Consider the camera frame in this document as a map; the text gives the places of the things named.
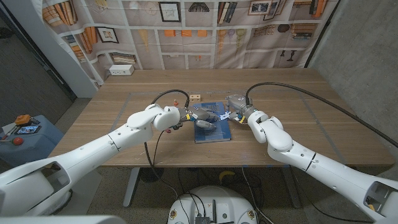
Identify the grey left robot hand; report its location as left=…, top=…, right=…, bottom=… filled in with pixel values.
left=178, top=105, right=221, bottom=131

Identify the yellow object under table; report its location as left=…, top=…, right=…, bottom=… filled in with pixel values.
left=218, top=170, right=236, bottom=184

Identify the white power outlet box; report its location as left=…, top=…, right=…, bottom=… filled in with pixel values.
left=108, top=63, right=135, bottom=76

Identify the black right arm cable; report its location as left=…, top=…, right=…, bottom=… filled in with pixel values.
left=245, top=82, right=398, bottom=149

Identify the blue notebook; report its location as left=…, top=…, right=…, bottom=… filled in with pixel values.
left=193, top=101, right=233, bottom=144

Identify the blue-grey side cart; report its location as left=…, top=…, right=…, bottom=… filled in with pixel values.
left=0, top=114, right=65, bottom=169

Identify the black round table foot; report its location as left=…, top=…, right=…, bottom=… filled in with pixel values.
left=139, top=167, right=165, bottom=183

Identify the printed bookshelf backdrop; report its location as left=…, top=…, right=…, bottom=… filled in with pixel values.
left=40, top=0, right=340, bottom=91

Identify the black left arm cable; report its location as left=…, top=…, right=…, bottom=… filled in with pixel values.
left=144, top=89, right=191, bottom=202

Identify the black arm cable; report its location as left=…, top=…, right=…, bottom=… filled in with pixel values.
left=144, top=89, right=191, bottom=202
left=245, top=82, right=398, bottom=149

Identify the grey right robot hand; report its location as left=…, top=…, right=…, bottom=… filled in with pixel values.
left=226, top=95, right=257, bottom=123

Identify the white table leg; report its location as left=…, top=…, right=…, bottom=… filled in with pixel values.
left=123, top=167, right=141, bottom=208

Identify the black smartphone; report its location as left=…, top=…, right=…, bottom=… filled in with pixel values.
left=15, top=125, right=41, bottom=135

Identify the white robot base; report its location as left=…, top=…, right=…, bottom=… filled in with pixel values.
left=167, top=185, right=258, bottom=224

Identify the orange emergency stop box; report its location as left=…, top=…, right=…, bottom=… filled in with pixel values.
left=14, top=114, right=32, bottom=126

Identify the white robot torso rim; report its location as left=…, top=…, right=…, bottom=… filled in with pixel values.
left=0, top=215, right=127, bottom=224

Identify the grey table leg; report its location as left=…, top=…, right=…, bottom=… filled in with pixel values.
left=281, top=167, right=302, bottom=208

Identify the black backdrop pole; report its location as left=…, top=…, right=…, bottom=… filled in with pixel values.
left=304, top=0, right=341, bottom=68

